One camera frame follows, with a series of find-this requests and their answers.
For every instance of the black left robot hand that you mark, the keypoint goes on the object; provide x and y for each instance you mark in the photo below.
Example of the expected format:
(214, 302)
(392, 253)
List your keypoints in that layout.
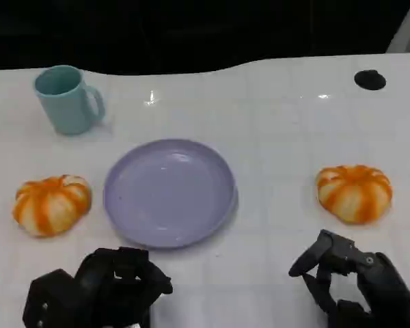
(116, 290)

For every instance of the black table grommet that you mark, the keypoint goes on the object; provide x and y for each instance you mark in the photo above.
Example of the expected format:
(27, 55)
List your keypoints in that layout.
(369, 79)

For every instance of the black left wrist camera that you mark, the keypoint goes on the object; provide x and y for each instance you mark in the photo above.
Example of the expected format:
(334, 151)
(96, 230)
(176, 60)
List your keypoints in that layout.
(49, 300)

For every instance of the orange and white bread roll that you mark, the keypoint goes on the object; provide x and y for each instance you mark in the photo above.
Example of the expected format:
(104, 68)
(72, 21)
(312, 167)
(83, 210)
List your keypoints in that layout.
(355, 194)
(51, 205)

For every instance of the pale green mug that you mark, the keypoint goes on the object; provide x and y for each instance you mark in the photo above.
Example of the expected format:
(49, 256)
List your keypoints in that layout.
(63, 104)

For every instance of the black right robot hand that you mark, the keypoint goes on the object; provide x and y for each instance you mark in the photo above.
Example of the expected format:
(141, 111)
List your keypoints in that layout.
(379, 290)

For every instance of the lilac plate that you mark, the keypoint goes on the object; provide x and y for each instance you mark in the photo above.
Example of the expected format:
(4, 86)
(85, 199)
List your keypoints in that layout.
(169, 193)

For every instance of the white metal frame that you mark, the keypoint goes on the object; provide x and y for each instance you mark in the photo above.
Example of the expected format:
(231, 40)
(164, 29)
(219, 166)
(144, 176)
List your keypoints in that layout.
(408, 30)

